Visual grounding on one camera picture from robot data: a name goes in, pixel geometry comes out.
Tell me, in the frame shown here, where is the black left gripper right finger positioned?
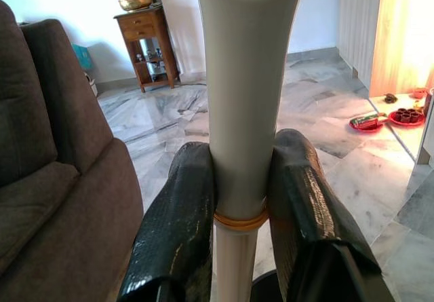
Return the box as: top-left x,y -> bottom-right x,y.
267,128 -> 384,302

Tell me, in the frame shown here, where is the red tray with dark cups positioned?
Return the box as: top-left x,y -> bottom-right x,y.
387,107 -> 427,127

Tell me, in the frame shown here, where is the light wooden panel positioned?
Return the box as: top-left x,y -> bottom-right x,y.
368,0 -> 434,98

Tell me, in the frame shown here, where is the white ribbed panel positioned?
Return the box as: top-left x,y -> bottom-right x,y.
336,0 -> 384,90

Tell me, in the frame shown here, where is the brown fabric sofa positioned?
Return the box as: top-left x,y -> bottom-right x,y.
0,0 -> 146,302

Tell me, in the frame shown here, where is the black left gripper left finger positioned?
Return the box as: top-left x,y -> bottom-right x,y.
117,140 -> 218,302

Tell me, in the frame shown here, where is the red plate with green packet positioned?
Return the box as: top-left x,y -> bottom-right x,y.
349,110 -> 388,133

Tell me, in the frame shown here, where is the brown wooden side table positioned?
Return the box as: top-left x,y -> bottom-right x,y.
113,5 -> 181,94

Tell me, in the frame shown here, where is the beige long-handled broom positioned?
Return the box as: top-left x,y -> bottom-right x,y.
191,0 -> 308,302

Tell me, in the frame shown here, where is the teal box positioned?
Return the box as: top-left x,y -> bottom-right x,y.
71,43 -> 94,70

